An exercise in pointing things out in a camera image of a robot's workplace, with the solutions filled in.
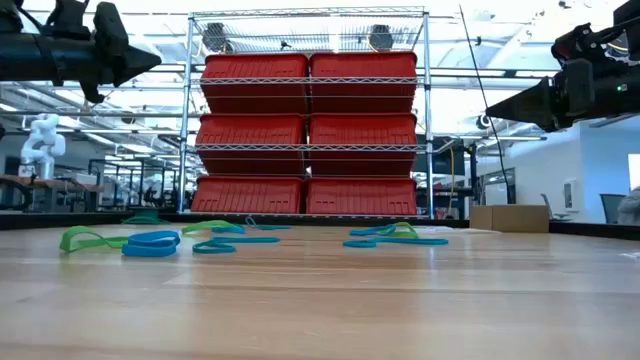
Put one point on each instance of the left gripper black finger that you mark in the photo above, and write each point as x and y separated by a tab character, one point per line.
137	64

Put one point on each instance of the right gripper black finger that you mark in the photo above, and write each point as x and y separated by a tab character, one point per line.
530	105

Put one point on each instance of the wide blue rubber band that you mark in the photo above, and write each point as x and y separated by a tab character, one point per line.
150	245

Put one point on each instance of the teal rubber band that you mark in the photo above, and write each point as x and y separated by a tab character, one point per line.
400	242
250	240
270	227

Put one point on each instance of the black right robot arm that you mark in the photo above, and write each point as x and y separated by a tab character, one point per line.
622	95

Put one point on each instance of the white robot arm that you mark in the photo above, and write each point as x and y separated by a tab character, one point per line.
42	145

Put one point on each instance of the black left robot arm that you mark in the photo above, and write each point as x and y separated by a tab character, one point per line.
25	57

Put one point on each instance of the grey round fixture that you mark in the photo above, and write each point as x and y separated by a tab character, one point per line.
216	37
381	37

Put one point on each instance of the black monitor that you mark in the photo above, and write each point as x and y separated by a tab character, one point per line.
440	157

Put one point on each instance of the grey office chair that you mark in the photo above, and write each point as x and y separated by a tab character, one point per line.
550	207

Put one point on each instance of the brown cardboard box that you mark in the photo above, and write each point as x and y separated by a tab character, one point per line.
510	218

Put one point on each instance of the dark office chair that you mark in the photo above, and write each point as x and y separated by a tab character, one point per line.
610	205

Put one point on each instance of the person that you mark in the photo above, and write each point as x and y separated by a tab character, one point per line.
629	207

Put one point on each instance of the wooden workbench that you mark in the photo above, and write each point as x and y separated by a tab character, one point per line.
50	185

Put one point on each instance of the green band far left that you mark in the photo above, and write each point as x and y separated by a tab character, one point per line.
145	219

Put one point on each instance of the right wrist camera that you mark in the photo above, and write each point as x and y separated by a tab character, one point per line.
580	42

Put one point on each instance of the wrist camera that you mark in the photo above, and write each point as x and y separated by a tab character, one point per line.
580	42
70	20

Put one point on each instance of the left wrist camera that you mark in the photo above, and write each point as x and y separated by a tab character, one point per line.
70	20

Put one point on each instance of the round ceiling camera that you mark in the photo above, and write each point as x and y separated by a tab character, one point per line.
481	122

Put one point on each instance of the white wall box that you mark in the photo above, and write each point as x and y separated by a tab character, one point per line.
570	195

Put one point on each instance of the black aluminium table frame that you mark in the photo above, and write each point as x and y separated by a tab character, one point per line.
590	229

